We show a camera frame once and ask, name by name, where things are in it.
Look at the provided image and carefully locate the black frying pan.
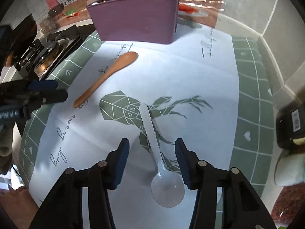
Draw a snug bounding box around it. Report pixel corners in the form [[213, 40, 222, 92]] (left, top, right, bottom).
[[1, 14, 37, 68]]

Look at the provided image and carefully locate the green white printed table mat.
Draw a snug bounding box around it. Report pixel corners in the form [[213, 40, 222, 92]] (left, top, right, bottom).
[[18, 24, 274, 228]]

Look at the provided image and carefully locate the orange wooden spoon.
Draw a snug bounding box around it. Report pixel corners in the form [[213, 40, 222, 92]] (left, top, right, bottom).
[[73, 52, 139, 108]]

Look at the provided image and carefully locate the black box with label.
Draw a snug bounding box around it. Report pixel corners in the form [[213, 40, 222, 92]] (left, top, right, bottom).
[[276, 103, 304, 149]]

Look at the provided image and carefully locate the white plastic spoon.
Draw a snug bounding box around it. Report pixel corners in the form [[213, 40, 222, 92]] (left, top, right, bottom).
[[140, 103, 185, 208]]

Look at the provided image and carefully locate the purple plastic utensil caddy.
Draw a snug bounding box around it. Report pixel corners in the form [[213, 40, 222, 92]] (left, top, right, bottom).
[[87, 0, 179, 44]]

